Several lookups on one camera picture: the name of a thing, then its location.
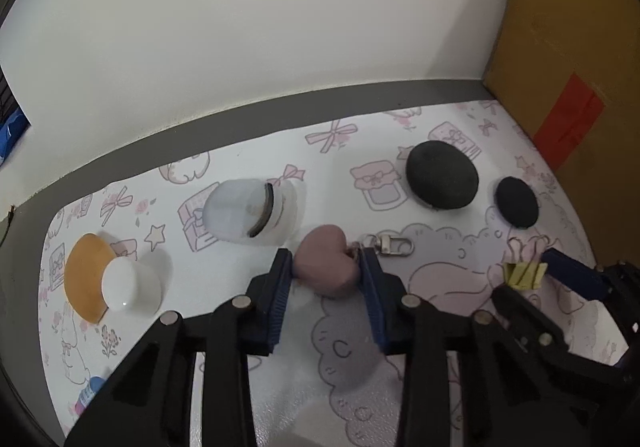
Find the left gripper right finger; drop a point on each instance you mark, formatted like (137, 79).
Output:
(404, 324)

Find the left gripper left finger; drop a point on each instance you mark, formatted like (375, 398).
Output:
(147, 400)

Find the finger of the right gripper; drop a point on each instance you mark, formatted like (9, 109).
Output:
(581, 279)
(528, 331)

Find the yellow binder clip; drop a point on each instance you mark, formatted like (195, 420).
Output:
(524, 276)

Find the white round cap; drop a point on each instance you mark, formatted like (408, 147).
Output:
(119, 284)

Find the orange makeup sponge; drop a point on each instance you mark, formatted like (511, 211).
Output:
(83, 275)

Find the small blue white tube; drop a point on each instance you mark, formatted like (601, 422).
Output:
(87, 393)

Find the small black sponge puff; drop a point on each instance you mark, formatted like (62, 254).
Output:
(516, 202)

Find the pink patterned table mat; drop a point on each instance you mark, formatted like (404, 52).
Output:
(326, 384)

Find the large black sponge puff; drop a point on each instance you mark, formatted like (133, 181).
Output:
(441, 175)

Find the translucent white plastic jar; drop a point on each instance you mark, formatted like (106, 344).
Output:
(249, 211)

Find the cardboard box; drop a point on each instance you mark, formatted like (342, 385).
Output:
(568, 72)

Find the blue plastic package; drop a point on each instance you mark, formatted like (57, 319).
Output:
(11, 132)

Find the black window blind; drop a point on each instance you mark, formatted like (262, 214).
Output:
(8, 103)

